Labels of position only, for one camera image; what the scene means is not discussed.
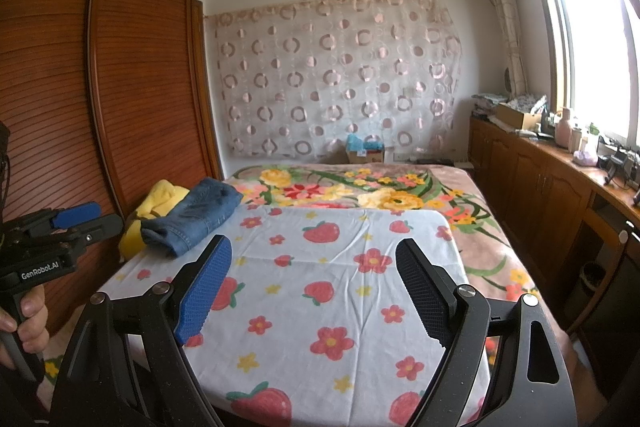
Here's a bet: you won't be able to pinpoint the person's leg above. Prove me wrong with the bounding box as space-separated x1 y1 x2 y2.
555 327 608 413

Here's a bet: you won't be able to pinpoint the dark waste bin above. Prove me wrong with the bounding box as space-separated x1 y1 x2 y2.
581 261 610 305

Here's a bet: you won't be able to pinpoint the strawberry and flower printed sheet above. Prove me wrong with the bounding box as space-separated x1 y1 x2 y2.
97 206 493 427

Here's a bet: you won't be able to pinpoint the window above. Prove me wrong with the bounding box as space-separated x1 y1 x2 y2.
522 0 640 148

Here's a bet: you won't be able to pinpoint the long wooden cabinet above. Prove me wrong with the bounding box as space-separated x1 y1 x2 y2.
467 112 640 358

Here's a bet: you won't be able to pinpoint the person's left hand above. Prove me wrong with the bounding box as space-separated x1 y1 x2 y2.
0 287 49 373

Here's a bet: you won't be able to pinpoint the wooden slatted wardrobe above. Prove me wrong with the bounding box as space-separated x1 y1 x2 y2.
0 0 223 338

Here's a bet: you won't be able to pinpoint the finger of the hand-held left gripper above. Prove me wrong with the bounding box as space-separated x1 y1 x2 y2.
50 202 102 230
65 213 124 246

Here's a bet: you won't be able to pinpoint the stack of folded cloths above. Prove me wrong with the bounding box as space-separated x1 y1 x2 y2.
471 92 508 112

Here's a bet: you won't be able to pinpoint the blue denim pants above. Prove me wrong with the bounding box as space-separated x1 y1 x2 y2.
140 177 244 258

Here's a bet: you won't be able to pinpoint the small cardboard box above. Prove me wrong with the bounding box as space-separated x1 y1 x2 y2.
345 146 386 166

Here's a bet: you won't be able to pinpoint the open cardboard box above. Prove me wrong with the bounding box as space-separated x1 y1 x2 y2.
495 102 544 132

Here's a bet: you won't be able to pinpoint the pink bottle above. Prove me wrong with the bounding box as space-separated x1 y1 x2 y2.
555 107 576 152

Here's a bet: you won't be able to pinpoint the circle patterned sheer curtain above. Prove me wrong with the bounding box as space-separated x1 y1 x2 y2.
205 0 463 158

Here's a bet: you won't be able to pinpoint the yellow plush toy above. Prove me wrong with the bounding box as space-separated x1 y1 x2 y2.
119 179 191 258

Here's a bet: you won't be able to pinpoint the checked window curtain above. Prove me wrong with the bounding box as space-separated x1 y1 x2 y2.
476 0 528 95

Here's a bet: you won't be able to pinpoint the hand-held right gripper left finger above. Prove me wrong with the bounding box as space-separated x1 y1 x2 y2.
47 234 233 427

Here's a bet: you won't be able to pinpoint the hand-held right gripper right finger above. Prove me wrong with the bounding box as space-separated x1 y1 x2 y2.
395 237 578 427

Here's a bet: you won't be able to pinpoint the floral blanket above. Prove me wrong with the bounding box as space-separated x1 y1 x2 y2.
222 163 551 338

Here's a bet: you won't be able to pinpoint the black camera rig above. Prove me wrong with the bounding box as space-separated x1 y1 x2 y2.
597 147 640 188

